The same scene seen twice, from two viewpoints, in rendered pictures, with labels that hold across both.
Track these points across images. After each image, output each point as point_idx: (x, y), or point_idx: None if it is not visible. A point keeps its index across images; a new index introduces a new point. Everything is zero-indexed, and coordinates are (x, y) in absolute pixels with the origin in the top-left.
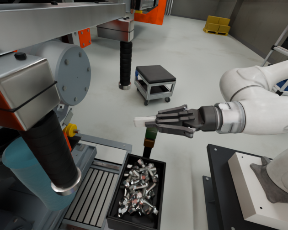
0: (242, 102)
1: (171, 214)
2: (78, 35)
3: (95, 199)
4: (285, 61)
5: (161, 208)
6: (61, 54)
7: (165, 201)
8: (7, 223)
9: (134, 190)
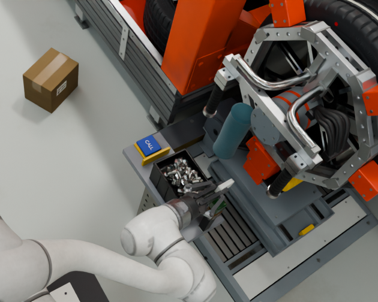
0: (173, 214)
1: (129, 286)
2: (354, 172)
3: None
4: (170, 277)
5: (162, 174)
6: None
7: (144, 293)
8: None
9: (185, 171)
